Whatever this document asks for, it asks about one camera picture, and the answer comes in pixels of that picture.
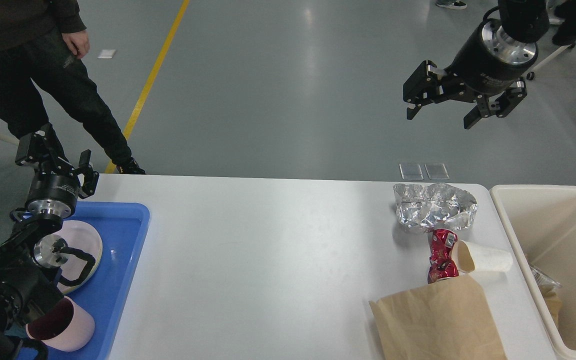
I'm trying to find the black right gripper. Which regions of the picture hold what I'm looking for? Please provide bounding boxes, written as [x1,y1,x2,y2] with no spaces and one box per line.
[403,19,538,130]

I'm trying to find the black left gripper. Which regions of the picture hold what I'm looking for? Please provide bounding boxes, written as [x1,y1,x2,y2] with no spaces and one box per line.
[14,123,99,219]

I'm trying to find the pink plate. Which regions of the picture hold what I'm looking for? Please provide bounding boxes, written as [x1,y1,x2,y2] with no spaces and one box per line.
[55,219,99,295]

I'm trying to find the aluminium foil container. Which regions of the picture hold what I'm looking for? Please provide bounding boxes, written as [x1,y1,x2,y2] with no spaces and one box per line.
[393,183,479,234]

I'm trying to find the pink mug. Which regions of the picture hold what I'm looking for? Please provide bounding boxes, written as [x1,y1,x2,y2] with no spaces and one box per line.
[25,296,96,353]

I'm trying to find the crushed red can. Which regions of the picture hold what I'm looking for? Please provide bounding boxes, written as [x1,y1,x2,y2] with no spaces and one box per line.
[427,228,459,284]

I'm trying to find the rectangular aluminium foil tray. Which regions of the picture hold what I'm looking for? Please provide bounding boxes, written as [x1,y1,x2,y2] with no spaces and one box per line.
[528,264,562,291]

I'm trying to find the brown paper bag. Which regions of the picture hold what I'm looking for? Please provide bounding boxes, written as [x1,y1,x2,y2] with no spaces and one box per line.
[369,275,507,360]

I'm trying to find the brown paper ball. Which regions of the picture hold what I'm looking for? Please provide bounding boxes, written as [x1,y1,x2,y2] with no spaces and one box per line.
[538,285,563,329]

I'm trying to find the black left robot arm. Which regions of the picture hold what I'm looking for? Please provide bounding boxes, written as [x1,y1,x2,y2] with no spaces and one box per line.
[0,123,99,360]

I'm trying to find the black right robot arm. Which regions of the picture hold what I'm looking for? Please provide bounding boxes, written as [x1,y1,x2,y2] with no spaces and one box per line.
[403,0,549,130]

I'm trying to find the yellow plate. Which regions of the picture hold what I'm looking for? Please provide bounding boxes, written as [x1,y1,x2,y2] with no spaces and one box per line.
[75,234,103,287]

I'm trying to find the blue plastic tray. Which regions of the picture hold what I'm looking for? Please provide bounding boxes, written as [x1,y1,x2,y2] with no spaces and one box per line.
[8,201,150,360]

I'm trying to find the right floor outlet cover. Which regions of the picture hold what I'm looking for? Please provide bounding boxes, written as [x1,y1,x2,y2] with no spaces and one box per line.
[424,162,450,180]

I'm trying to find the floor outlet cover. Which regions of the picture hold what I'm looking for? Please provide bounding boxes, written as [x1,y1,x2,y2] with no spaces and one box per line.
[424,162,450,180]
[398,162,425,182]

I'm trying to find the left floor outlet cover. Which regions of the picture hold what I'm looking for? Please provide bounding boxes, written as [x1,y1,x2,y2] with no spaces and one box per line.
[398,162,425,182]

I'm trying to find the white rolling chair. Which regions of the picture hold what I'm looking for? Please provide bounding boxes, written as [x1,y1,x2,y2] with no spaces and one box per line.
[525,0,576,81]

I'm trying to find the person in black clothes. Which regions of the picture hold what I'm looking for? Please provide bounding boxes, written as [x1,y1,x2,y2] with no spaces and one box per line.
[0,0,145,174]

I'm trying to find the beige plastic bin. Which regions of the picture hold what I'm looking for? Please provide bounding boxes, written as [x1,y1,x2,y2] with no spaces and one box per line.
[490,184,576,360]

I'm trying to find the white paper cup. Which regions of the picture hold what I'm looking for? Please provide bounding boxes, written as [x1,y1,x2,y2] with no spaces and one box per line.
[451,240,514,274]

